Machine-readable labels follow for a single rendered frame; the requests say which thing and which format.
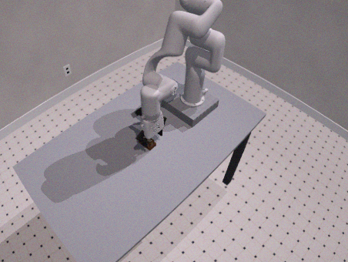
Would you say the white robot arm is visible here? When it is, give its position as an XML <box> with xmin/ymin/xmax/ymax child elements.
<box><xmin>131</xmin><ymin>0</ymin><xmax>226</xmax><ymax>121</ymax></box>

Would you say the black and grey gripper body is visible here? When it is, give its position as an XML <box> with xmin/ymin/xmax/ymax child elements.
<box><xmin>140</xmin><ymin>111</ymin><xmax>164</xmax><ymax>139</ymax></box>

